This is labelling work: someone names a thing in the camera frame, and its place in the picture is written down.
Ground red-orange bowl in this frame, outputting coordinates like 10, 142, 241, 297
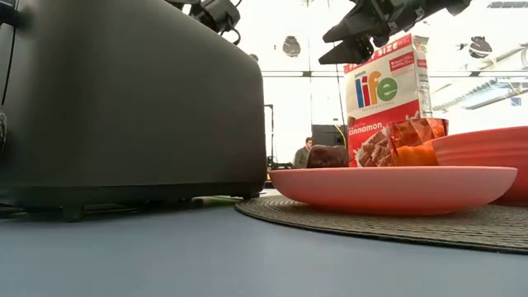
431, 125, 528, 206

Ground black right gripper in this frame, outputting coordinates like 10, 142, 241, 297
318, 0, 422, 66

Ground pink plate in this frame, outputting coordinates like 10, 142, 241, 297
268, 165, 519, 217

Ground woven grey placemat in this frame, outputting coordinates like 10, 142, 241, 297
233, 194, 528, 255

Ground black toaster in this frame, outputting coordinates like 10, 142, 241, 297
0, 0, 268, 222

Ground Life cinnamon cereal box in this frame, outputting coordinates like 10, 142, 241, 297
342, 33, 434, 167

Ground orange faceted plastic cup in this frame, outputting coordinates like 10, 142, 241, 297
386, 117, 450, 167

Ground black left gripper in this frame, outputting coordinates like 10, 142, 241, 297
190, 0, 242, 34

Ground black background monitor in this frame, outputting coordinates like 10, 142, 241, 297
310, 124, 348, 148

